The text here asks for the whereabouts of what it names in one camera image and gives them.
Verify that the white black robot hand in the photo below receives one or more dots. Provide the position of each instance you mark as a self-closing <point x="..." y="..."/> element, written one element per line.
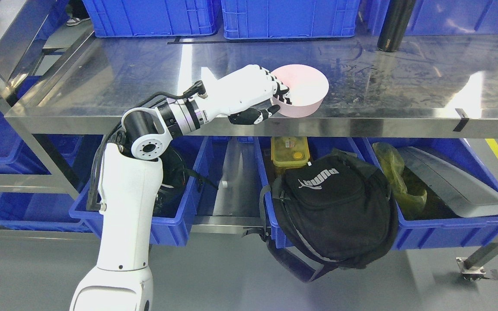
<point x="244" y="96"/>

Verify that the pink plastic bowl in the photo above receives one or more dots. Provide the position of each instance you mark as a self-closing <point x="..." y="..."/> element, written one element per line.
<point x="307" y="88"/>

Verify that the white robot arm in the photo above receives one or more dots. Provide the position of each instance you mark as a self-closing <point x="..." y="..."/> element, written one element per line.
<point x="126" y="176"/>

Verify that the blue crate on table middle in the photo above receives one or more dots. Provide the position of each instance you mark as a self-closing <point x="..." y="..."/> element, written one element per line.
<point x="289" y="19"/>

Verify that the blue crate on table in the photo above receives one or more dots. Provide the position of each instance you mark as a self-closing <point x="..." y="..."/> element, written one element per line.
<point x="289" y="19"/>
<point x="453" y="17"/>
<point x="153" y="18"/>

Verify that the blue bin under table middle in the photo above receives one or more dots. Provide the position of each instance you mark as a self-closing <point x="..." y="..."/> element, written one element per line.
<point x="317" y="147"/>

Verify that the blue bin under table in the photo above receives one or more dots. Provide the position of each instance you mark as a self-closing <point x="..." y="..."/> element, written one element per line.
<point x="174" y="231"/>
<point x="441" y="233"/>
<point x="317" y="147"/>

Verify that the steel shelf rack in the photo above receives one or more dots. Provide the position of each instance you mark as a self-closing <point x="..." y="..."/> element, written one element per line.
<point x="38" y="202"/>

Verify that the yellow plastic food container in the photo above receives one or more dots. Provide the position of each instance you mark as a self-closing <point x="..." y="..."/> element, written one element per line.
<point x="290" y="151"/>

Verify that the black puma backpack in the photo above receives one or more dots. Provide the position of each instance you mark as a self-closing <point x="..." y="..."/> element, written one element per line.
<point x="339" y="212"/>

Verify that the blue bin under table left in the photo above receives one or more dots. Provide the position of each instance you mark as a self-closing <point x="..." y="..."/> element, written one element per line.
<point x="174" y="231"/>

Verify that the blue crate on table left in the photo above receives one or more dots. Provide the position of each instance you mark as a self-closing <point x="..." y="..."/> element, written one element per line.
<point x="153" y="18"/>

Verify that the black metal bottle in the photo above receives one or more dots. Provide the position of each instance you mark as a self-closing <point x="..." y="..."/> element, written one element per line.
<point x="395" y="25"/>

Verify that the yellow green plastic bag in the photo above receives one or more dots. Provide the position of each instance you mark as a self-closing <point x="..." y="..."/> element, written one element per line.
<point x="410" y="195"/>

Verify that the blue crate on table right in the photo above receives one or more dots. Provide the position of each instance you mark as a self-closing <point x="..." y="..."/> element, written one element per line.
<point x="453" y="17"/>

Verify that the blue bin under table right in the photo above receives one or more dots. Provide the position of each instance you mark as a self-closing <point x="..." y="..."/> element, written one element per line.
<point x="441" y="233"/>

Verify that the steel work table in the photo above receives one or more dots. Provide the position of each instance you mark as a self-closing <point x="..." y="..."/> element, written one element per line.
<point x="431" y="87"/>

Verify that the grey flat panel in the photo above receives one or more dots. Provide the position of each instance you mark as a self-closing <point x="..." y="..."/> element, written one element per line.
<point x="463" y="193"/>

